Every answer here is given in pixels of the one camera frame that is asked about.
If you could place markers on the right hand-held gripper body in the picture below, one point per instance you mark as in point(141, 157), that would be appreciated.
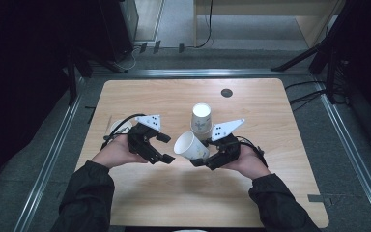
point(227, 151)

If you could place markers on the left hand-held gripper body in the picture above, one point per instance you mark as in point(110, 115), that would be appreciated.
point(140, 141)

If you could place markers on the stack of white paper cups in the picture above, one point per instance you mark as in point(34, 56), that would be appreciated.
point(201, 124)

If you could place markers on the person's right hand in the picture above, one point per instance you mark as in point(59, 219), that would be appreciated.
point(249, 164)

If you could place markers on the person's left hand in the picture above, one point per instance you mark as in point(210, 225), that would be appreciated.
point(116, 151)

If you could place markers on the dark round table grommet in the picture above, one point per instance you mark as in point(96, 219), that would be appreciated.
point(226, 92)

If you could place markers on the black power plug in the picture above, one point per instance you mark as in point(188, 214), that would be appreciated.
point(143, 47)
point(156, 47)
point(181, 48)

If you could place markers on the black metal stand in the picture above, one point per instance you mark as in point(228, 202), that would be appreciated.
point(331, 71)
point(72, 80)

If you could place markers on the dark cabinet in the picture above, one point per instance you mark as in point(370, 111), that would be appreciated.
point(116, 29)

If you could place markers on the light wooden furniture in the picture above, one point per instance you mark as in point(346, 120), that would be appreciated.
point(309, 22)

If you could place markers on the metal frame rail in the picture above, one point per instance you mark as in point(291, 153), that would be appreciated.
point(190, 73)
point(45, 174)
point(351, 141)

